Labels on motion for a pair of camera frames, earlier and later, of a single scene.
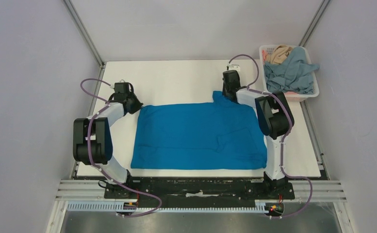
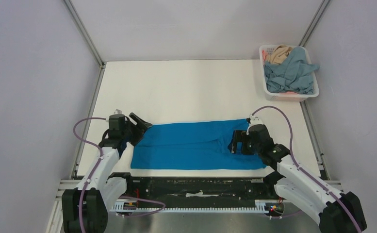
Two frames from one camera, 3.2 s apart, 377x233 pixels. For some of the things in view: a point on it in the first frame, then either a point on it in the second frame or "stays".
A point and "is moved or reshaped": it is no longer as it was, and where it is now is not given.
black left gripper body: [135, 104] → [126, 133]
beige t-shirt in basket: [279, 54] stays
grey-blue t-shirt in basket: [293, 74] stays
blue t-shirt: [220, 135] is moved or reshaped
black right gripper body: [228, 93] → [239, 142]
